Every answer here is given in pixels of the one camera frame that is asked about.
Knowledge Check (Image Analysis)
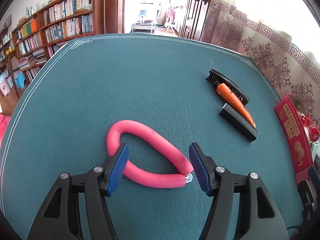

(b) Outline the red cylindrical snack tube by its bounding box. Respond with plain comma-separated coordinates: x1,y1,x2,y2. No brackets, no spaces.
304,115,319,142

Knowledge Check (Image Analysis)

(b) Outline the wooden bookshelf with books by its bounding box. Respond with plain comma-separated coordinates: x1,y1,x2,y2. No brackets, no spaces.
11,0,105,87

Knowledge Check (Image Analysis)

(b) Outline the black rectangular lipstick case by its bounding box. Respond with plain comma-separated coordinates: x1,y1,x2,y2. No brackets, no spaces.
219,103,259,142

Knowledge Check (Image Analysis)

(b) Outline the black cable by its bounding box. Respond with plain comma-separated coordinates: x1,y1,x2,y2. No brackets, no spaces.
286,204,320,240

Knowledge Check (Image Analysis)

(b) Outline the black hair comb clip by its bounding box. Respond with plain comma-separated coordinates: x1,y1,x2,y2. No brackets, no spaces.
206,69,249,106

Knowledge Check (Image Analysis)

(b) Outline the patterned beige curtain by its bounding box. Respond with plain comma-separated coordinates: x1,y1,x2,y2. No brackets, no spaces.
200,0,319,124

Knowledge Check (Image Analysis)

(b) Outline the wooden door frame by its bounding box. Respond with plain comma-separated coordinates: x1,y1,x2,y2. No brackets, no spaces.
105,0,125,34

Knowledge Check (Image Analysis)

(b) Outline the small pink foam ring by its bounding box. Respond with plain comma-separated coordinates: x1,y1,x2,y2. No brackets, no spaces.
106,119,195,189

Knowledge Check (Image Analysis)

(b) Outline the green felt table mat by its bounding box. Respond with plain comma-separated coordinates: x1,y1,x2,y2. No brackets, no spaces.
1,34,303,239

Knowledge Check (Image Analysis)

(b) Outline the orange cosmetic tube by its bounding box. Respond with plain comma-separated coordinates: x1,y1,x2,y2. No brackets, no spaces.
216,83,256,128

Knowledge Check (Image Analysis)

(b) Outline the pink rectangular tin box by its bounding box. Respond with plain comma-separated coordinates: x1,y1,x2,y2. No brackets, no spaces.
274,94,313,174

